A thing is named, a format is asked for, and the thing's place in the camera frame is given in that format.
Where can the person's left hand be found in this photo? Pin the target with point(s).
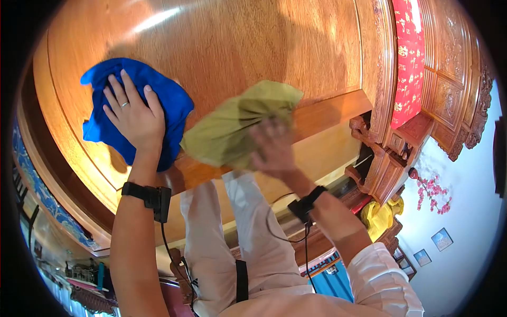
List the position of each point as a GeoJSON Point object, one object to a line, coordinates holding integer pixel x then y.
{"type": "Point", "coordinates": [136, 123]}

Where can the person's right hand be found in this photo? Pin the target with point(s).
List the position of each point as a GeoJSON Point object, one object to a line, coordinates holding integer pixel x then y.
{"type": "Point", "coordinates": [275, 152]}

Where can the person's left little finger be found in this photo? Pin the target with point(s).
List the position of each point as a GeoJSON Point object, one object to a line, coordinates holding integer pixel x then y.
{"type": "Point", "coordinates": [110, 102]}

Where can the person's right fingers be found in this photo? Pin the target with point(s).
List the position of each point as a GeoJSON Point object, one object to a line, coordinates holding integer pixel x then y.
{"type": "Point", "coordinates": [271, 128]}

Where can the person's left ring finger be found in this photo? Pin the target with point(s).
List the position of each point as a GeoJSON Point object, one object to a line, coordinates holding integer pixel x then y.
{"type": "Point", "coordinates": [119, 92]}

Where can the person's left index finger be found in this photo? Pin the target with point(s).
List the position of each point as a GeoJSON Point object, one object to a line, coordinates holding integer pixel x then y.
{"type": "Point", "coordinates": [153, 101]}

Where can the person's left middle finger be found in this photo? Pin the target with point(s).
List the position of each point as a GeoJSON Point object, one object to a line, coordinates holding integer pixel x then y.
{"type": "Point", "coordinates": [130, 88]}

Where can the blue cloth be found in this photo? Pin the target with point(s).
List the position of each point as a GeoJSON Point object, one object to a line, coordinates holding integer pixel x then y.
{"type": "Point", "coordinates": [172, 101]}

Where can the olive green cloth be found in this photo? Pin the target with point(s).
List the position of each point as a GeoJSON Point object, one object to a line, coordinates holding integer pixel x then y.
{"type": "Point", "coordinates": [237, 119]}

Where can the black wrist band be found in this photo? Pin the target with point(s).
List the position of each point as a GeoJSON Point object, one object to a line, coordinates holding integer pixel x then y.
{"type": "Point", "coordinates": [305, 203]}
{"type": "Point", "coordinates": [148, 196]}

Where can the large polished wooden desk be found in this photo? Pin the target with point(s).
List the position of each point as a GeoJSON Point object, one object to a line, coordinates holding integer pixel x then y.
{"type": "Point", "coordinates": [237, 47]}

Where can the person's legs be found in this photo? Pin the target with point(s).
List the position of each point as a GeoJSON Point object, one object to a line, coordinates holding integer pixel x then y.
{"type": "Point", "coordinates": [257, 237]}

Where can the blue patterned rug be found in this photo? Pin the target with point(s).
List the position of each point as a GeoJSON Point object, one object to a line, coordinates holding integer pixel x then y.
{"type": "Point", "coordinates": [43, 194]}

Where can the yellow cloth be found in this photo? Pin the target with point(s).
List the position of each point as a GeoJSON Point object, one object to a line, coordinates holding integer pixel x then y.
{"type": "Point", "coordinates": [379, 218]}

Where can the red patterned cushion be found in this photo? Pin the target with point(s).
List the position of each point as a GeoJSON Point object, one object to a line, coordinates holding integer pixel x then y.
{"type": "Point", "coordinates": [408, 79]}

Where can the blue striped fabric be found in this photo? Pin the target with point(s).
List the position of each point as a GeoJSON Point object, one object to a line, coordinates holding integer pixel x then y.
{"type": "Point", "coordinates": [334, 285]}

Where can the pink blossom branch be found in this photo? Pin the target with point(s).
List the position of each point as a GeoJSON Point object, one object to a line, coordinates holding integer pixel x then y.
{"type": "Point", "coordinates": [431, 192]}

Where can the person's body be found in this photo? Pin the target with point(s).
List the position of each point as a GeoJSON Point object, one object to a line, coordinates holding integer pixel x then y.
{"type": "Point", "coordinates": [285, 303]}

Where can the carved wooden bench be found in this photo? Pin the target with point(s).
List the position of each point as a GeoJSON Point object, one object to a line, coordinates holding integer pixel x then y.
{"type": "Point", "coordinates": [447, 95]}

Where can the small framed picture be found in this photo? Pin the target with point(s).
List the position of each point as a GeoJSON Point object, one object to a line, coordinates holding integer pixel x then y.
{"type": "Point", "coordinates": [441, 239]}
{"type": "Point", "coordinates": [422, 257]}

